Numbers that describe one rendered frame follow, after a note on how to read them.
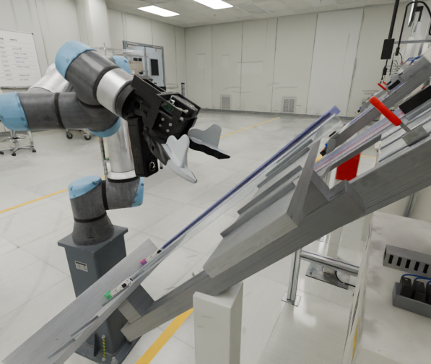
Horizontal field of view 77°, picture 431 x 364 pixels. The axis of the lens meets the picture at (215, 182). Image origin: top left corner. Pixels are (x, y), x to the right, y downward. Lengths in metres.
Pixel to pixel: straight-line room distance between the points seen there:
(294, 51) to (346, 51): 1.51
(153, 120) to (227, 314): 0.32
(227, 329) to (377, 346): 0.36
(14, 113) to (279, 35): 9.50
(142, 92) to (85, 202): 0.64
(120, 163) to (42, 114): 0.44
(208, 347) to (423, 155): 0.43
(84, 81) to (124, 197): 0.58
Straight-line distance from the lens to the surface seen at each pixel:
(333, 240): 1.77
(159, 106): 0.45
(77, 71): 0.56
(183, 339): 1.45
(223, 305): 0.41
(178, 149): 0.42
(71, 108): 0.63
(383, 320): 0.77
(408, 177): 0.51
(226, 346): 0.46
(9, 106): 0.66
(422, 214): 2.11
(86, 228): 1.10
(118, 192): 1.04
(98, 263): 1.12
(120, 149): 1.01
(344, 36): 9.45
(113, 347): 1.41
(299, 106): 9.60
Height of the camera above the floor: 1.12
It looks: 21 degrees down
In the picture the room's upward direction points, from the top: straight up
